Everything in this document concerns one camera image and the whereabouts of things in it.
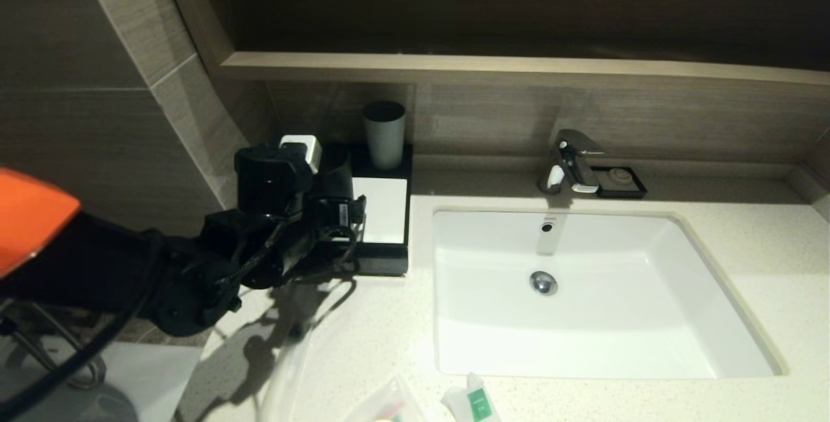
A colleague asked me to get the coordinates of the black cup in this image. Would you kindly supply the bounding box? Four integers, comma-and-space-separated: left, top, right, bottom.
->
316, 142, 355, 201

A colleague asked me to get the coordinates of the black box with white lid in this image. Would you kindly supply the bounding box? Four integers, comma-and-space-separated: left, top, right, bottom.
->
324, 142, 414, 277

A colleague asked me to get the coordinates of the grey cup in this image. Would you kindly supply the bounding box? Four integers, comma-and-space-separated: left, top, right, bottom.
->
362, 100, 407, 171

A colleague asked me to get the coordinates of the toothbrush in clear packet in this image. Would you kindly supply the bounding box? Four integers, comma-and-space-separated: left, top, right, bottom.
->
256, 325, 315, 422

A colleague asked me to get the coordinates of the clear plastic packet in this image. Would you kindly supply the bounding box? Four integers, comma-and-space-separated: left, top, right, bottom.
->
342, 375, 430, 422

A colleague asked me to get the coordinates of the chrome drain stopper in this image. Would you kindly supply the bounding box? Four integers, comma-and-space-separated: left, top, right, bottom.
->
529, 270, 558, 297

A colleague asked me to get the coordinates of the chrome faucet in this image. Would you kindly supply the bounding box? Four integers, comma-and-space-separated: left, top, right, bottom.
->
537, 128, 606, 196

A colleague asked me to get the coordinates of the black soap dish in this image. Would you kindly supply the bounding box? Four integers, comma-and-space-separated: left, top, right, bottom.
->
589, 166, 648, 200

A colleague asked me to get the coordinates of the white sink basin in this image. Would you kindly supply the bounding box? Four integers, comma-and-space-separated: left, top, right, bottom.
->
431, 208, 788, 381

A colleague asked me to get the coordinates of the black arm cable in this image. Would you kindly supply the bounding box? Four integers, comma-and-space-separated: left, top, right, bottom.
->
0, 231, 163, 420

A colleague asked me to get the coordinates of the metal shower hose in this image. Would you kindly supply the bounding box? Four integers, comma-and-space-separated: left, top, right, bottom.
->
0, 318, 108, 390

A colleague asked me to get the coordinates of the wooden wall shelf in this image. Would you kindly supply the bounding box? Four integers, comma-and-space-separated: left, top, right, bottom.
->
219, 51, 830, 89

